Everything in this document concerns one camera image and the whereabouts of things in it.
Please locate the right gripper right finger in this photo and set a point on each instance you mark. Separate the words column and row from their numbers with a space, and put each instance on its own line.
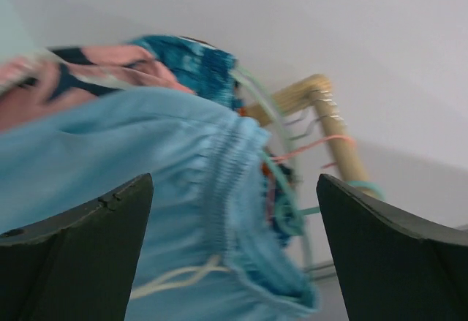
column 391, row 264

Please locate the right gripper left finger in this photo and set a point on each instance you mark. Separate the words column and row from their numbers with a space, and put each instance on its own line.
column 79, row 264

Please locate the teal plastic hanger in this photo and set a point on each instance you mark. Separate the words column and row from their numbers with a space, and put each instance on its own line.
column 282, row 202

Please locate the light blue shorts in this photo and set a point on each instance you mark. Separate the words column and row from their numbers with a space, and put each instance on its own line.
column 208, row 251

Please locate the orange black print shorts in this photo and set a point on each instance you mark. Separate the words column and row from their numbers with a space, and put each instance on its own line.
column 286, row 167

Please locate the purple hanger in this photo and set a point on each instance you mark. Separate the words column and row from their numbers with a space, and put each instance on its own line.
column 300, row 116

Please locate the pink shark print shorts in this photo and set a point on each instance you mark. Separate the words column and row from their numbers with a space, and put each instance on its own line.
column 50, row 80

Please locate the blue leaf print shorts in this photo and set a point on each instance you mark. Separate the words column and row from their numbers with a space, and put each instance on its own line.
column 203, row 68

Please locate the green hanger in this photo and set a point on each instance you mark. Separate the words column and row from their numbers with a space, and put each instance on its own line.
column 290, row 105

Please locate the wooden hanging rod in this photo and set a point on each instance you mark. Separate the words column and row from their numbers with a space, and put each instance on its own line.
column 342, row 147

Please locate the pink wire hanger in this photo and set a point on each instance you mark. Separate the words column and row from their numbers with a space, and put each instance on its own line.
column 279, row 159

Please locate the wooden rack frame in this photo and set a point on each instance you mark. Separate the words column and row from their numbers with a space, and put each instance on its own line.
column 293, row 98

